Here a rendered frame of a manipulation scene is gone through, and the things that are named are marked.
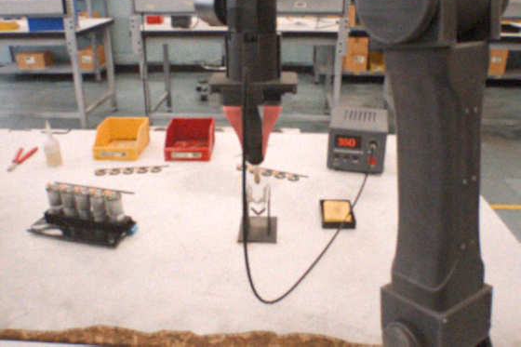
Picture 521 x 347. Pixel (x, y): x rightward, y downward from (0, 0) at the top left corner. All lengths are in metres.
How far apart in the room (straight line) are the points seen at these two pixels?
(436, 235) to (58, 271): 0.52
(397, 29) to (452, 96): 0.06
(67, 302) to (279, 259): 0.29
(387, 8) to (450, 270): 0.19
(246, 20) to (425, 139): 0.26
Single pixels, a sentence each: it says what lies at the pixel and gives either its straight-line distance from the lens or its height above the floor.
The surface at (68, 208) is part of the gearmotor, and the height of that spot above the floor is 0.78.
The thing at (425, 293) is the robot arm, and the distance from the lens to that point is 0.37.
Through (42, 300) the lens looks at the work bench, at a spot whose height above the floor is 0.75.
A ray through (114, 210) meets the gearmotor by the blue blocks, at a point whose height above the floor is 0.79.
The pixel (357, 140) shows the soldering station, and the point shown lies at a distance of 0.91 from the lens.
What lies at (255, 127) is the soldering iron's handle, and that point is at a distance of 0.52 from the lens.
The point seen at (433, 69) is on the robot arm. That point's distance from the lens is 0.32.
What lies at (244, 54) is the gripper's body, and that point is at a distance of 0.52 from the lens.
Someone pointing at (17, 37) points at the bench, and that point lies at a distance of 3.43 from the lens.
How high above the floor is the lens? 1.15
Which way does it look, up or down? 23 degrees down
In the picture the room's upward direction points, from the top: straight up
